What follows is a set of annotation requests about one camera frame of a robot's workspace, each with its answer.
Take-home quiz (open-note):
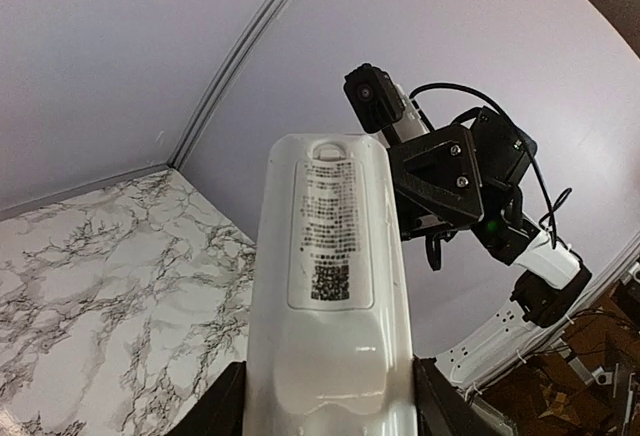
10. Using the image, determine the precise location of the right aluminium corner post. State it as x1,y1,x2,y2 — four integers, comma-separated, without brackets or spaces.
166,0,291,171

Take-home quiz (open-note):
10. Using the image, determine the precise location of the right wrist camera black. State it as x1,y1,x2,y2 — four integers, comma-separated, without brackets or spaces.
343,63,405,134

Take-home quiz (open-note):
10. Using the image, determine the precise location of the white remote control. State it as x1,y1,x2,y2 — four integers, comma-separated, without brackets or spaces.
243,134,418,435

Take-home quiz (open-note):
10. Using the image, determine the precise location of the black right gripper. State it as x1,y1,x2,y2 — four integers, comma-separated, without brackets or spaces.
387,107,538,261

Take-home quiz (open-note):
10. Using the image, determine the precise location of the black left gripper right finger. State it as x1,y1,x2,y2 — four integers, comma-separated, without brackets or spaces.
413,356,498,436

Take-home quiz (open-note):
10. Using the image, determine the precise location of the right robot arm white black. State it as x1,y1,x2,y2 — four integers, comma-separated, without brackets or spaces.
382,106,591,389

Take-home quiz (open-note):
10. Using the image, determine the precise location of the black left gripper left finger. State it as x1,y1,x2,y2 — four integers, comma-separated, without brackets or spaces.
172,362,246,436

